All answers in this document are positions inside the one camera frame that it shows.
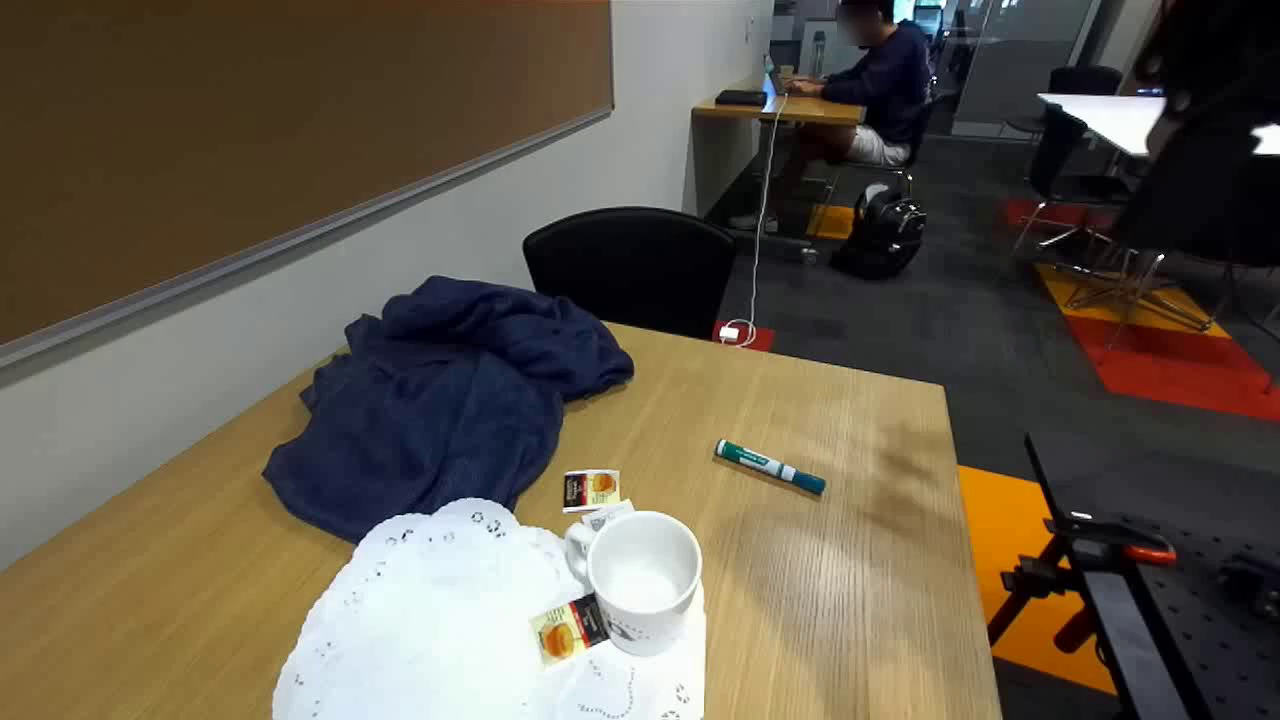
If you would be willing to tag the white table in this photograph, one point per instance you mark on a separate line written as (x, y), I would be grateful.
(1120, 118)

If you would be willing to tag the white paper doily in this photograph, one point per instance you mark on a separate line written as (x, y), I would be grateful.
(426, 624)

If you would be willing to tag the black backpack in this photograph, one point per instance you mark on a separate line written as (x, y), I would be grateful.
(881, 235)

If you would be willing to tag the open laptop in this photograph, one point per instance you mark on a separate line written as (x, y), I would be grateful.
(770, 90)

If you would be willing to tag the orange black clamp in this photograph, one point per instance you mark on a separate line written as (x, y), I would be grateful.
(1112, 547)

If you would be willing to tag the brown cork board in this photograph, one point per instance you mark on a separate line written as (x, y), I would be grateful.
(265, 132)

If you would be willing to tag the dark blue cloth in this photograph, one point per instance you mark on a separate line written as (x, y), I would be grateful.
(441, 403)

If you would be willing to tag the wooden desk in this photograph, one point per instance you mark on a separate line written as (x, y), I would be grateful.
(782, 114)

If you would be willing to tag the tea bag packet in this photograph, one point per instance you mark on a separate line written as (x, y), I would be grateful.
(569, 628)
(589, 489)

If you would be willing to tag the black office chair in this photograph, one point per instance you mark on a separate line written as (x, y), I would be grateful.
(632, 264)

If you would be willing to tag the black chair with metal legs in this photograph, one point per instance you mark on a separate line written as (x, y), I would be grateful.
(1202, 184)

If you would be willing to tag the seated person in blue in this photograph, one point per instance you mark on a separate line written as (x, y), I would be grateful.
(893, 74)

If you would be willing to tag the white printed mug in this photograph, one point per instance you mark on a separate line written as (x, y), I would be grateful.
(646, 581)

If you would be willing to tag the black perforated breadboard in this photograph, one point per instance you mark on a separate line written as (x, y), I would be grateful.
(1202, 624)

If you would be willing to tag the green marker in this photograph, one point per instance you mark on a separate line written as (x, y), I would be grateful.
(770, 466)

